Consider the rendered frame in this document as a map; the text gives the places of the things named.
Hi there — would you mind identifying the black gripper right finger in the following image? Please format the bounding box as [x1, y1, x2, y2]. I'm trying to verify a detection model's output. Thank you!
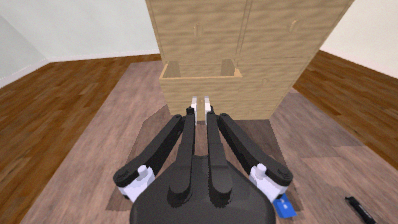
[204, 96, 293, 203]

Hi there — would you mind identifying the light wooden chest of drawers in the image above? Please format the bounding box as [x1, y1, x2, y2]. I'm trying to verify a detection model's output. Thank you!
[145, 0, 355, 119]

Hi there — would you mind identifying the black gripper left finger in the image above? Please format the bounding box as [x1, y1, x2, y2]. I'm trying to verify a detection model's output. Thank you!
[113, 96, 197, 203]

